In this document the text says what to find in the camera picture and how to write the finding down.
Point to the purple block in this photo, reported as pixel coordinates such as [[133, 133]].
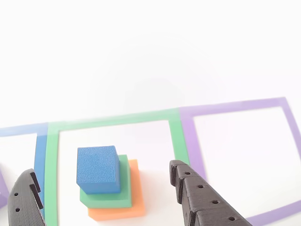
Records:
[[2, 188]]

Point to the orange block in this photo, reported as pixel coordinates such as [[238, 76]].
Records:
[[137, 195]]

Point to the small blue cube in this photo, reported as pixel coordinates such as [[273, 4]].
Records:
[[96, 167]]

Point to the green block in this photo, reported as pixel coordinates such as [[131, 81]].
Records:
[[124, 183]]

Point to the green tape square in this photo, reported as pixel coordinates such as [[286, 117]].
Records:
[[50, 169]]

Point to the blue tape square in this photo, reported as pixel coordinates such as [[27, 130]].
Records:
[[40, 155]]

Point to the purple tape square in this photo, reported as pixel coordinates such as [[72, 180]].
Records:
[[192, 146]]

